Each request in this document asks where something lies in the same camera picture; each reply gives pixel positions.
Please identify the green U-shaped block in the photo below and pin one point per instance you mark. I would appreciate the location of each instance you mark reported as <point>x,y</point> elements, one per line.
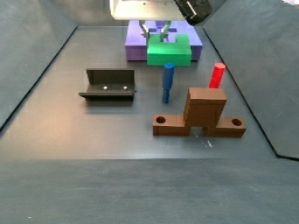
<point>168,52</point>

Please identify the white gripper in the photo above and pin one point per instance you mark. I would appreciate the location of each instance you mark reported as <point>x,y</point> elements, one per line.
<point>146,10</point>

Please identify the blue hexagonal peg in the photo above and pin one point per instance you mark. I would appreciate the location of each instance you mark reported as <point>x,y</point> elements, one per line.
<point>167,80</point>

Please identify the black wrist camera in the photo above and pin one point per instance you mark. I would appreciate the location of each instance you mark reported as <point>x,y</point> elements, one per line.
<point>195,10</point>

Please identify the purple board with cross slot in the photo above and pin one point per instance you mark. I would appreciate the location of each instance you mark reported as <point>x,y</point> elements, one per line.
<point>135,40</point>

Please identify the red hexagonal peg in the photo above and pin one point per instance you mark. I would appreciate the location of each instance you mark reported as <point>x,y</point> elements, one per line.
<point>217,75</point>

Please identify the black angled fixture bracket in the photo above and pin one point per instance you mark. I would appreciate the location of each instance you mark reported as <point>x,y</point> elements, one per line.
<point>110,83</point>

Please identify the brown T-shaped block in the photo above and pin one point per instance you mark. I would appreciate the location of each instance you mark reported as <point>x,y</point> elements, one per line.
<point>203,107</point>

